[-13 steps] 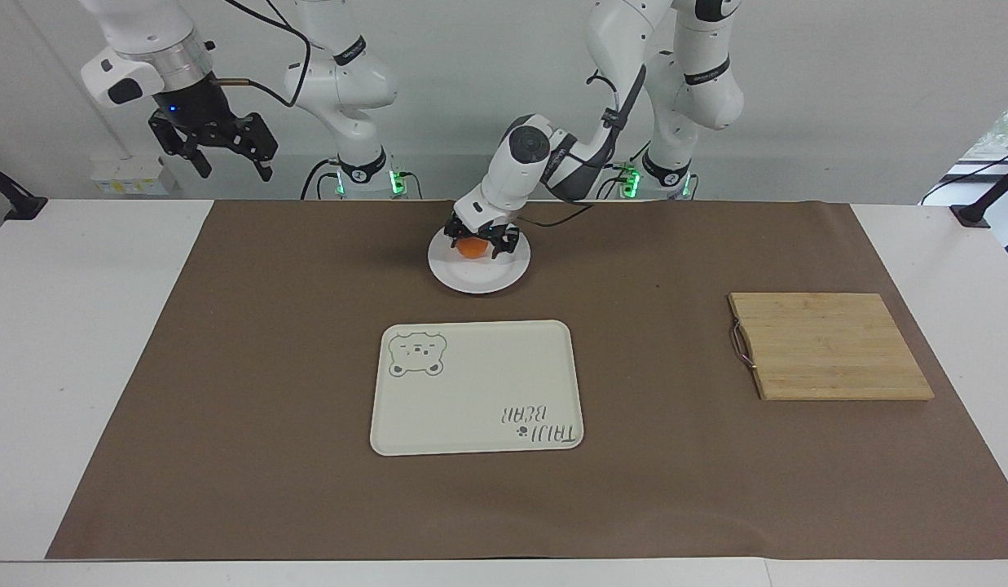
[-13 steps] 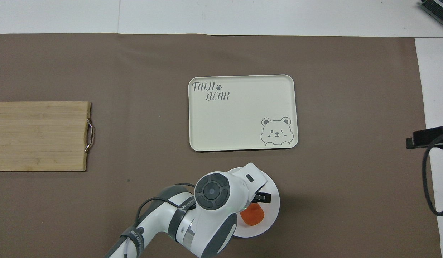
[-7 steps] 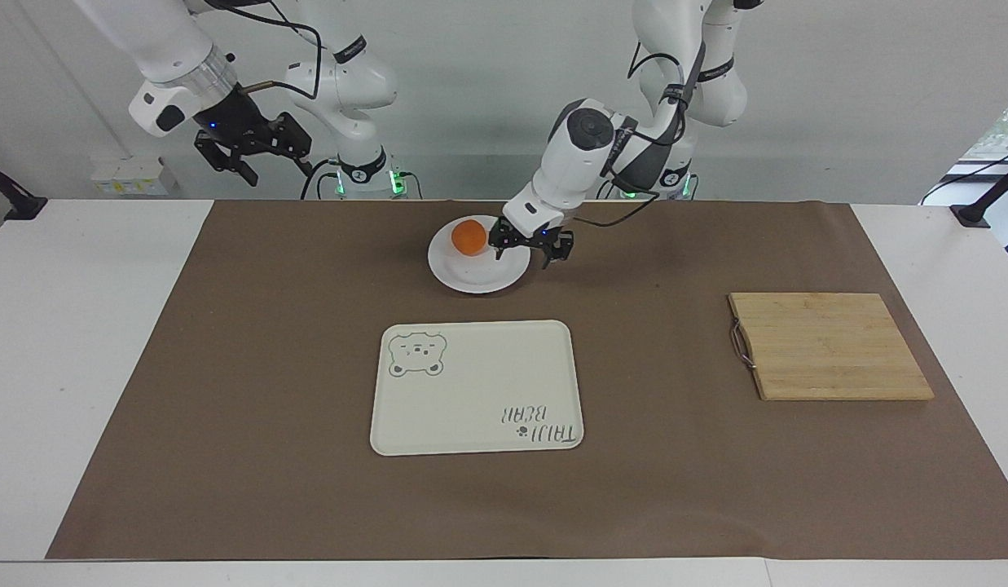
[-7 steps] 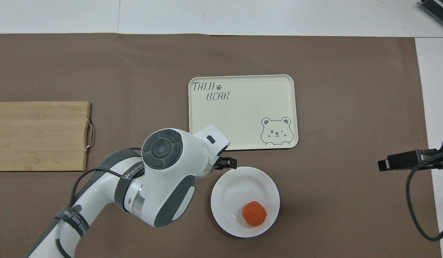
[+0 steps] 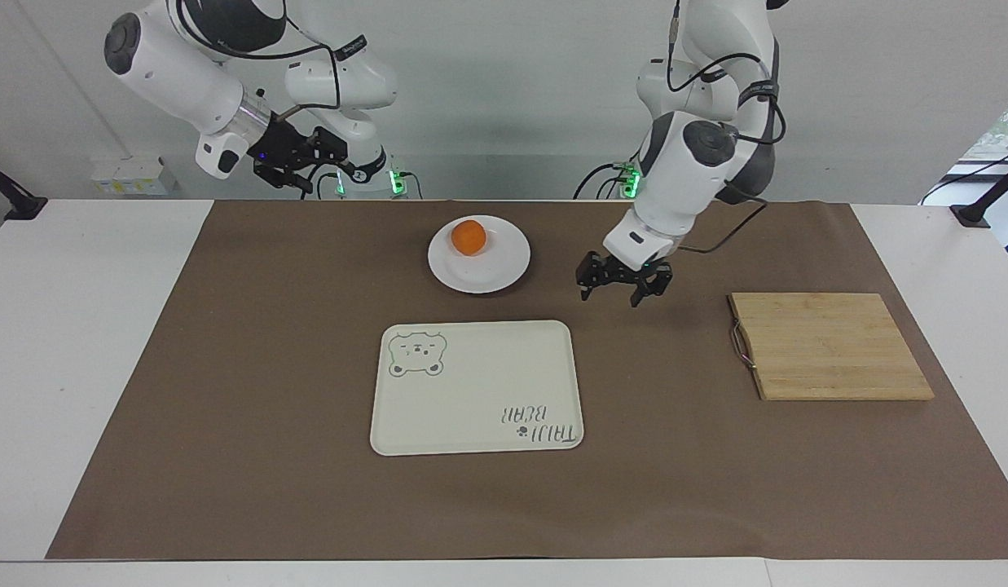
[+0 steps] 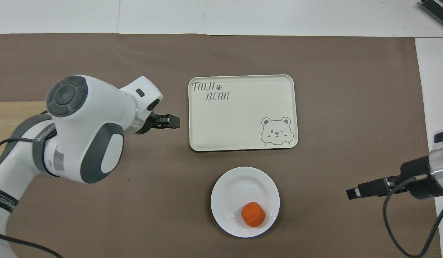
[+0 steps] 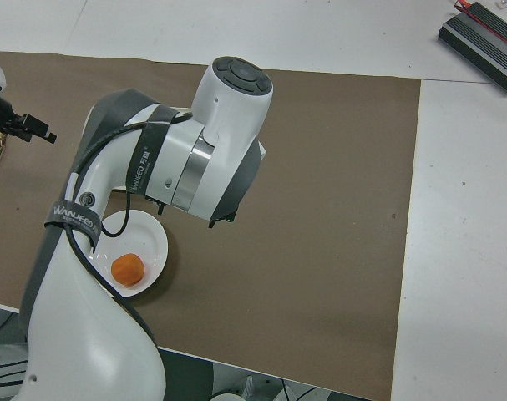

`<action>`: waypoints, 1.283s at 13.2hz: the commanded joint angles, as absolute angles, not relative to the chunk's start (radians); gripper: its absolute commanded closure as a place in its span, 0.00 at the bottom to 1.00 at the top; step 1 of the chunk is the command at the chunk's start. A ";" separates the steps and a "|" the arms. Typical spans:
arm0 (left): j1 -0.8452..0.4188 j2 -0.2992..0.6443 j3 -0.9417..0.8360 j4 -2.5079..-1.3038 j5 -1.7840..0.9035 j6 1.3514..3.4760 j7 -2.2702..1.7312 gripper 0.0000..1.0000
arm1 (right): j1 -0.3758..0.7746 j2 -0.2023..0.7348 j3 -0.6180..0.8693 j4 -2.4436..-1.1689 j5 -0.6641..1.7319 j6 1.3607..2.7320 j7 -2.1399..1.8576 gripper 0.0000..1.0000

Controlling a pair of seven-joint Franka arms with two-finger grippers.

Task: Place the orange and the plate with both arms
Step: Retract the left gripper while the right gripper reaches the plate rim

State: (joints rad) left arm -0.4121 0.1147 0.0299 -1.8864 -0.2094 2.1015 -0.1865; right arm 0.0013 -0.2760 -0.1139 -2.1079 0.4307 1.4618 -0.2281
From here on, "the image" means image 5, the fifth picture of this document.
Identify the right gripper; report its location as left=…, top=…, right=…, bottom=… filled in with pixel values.
left=253, top=114, right=349, bottom=195

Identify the white and yellow box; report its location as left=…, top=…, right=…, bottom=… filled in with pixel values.
left=91, top=155, right=179, bottom=197

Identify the orange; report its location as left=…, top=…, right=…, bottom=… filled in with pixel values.
left=451, top=219, right=489, bottom=258

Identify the bamboo cutting board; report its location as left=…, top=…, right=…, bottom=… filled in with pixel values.
left=728, top=292, right=936, bottom=402

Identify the cream tray with bear print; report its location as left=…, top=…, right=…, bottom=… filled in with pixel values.
left=369, top=320, right=585, bottom=457

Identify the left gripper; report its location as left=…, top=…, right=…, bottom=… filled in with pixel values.
left=574, top=250, right=675, bottom=309

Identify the black stand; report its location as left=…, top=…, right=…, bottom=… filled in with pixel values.
left=0, top=155, right=49, bottom=222
left=950, top=159, right=1008, bottom=229

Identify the white round plate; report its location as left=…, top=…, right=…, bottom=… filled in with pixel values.
left=427, top=214, right=532, bottom=295

